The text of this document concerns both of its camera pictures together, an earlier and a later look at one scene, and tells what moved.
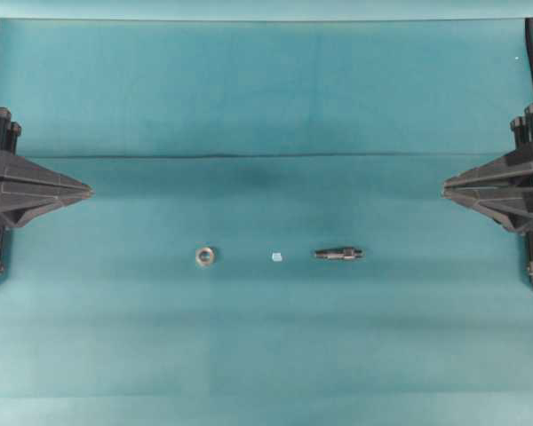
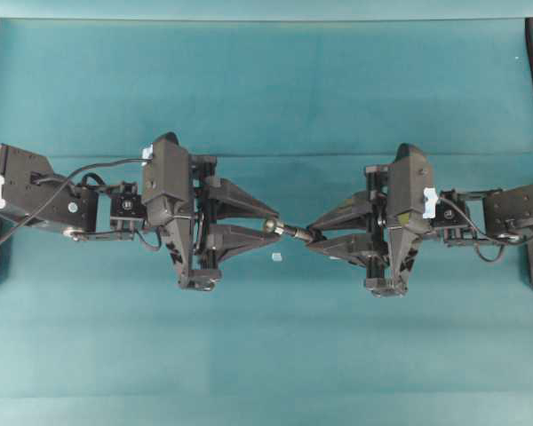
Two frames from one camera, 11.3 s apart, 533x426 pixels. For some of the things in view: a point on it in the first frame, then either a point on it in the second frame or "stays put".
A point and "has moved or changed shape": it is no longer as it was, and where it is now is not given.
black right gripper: [514, 190] -> [372, 209]
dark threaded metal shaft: [338, 254] has moved or changed shape
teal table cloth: [267, 240] stays put
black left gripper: [40, 189] -> [208, 245]
